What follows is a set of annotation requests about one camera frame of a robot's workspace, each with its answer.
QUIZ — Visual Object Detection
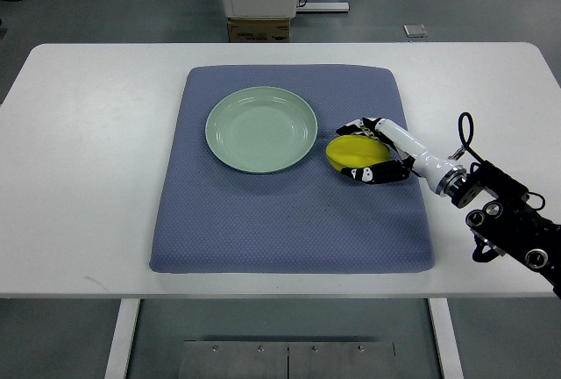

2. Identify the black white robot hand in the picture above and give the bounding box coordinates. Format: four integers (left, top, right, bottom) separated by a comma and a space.
337, 118, 467, 197

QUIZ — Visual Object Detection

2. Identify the yellow starfruit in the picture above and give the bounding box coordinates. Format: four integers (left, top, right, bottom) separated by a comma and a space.
325, 135, 390, 172

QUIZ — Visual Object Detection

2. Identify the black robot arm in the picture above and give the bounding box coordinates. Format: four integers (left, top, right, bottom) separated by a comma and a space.
446, 112, 560, 296

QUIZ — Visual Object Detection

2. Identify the small grey floor plate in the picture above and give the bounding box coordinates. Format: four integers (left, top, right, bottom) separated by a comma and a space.
402, 24, 429, 39

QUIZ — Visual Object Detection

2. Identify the light green plate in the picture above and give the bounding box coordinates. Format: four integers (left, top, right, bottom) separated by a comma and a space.
205, 86, 318, 174

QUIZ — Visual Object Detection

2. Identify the metal floor plate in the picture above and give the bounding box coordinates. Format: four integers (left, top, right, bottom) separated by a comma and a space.
178, 341, 399, 378

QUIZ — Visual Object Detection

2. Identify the blue quilted mat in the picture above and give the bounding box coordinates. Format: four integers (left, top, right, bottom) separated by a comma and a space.
150, 65, 435, 274

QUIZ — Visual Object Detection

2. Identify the cardboard box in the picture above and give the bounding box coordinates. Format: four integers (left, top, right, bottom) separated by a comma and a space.
227, 18, 290, 43

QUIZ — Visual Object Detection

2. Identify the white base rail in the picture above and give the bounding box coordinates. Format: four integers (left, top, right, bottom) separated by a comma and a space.
296, 2, 350, 13

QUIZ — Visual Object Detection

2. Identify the white table frame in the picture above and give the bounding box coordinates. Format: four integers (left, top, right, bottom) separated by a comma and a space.
103, 298, 465, 378

